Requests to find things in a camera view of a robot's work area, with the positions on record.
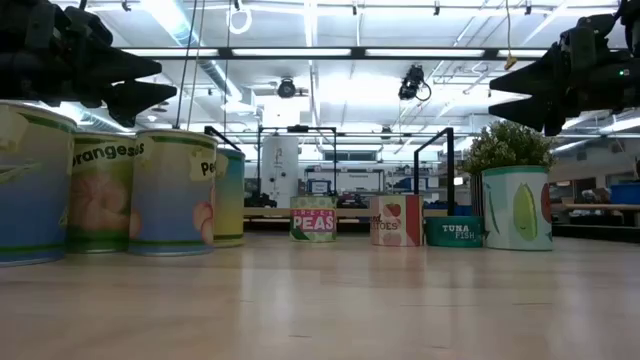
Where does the thin dark hanging cable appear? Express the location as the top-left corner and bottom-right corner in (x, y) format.
(174, 0), (199, 130)

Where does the blue background bin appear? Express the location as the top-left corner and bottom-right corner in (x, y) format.
(609, 182), (640, 205)

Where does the teal tuna fish can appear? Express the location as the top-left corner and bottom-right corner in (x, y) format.
(424, 215), (485, 249)

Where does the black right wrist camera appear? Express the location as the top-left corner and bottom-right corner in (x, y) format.
(559, 13), (621, 69)

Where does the black overhead frame beam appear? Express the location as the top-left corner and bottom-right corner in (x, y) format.
(114, 46), (551, 62)

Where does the tall blue peaches can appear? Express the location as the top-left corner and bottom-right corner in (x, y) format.
(128, 128), (219, 258)

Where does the potted plant with striped pot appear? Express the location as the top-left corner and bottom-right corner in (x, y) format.
(462, 119), (557, 219)

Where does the black frame wooden shelf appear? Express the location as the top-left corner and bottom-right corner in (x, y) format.
(203, 125), (455, 236)

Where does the small green peas can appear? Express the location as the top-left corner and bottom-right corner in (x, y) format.
(289, 195), (338, 244)

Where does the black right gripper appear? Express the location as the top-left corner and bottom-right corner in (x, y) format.
(488, 42), (640, 137)

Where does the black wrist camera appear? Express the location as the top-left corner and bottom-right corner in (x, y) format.
(59, 4), (115, 49)
(559, 13), (621, 69)

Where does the thin pale hanging cable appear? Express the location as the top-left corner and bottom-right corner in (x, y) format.
(186, 0), (206, 132)

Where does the large white vegetable can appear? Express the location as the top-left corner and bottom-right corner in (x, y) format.
(481, 165), (554, 252)

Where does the diced tomatoes can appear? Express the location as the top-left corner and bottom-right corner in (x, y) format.
(369, 194), (425, 248)

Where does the tall green oranges can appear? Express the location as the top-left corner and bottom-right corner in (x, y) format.
(66, 130), (135, 255)

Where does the tall yellow carrots can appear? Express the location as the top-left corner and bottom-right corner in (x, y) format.
(213, 147), (247, 249)

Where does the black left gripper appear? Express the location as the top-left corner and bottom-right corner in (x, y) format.
(0, 47), (179, 129)

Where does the white hanging ring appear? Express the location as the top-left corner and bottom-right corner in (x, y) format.
(227, 3), (254, 36)

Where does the white cylindrical tank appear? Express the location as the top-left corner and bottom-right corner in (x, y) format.
(260, 134), (300, 209)

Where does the black overhead camera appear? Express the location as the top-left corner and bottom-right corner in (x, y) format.
(398, 63), (432, 102)

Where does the wooden background table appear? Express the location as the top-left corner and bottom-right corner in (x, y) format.
(549, 202), (640, 227)

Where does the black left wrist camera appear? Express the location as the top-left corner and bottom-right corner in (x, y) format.
(59, 4), (115, 49)

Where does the tall blue peas can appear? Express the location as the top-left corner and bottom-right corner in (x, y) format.
(0, 99), (78, 268)

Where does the yellow hanging cord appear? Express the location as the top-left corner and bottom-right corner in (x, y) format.
(503, 0), (519, 71)

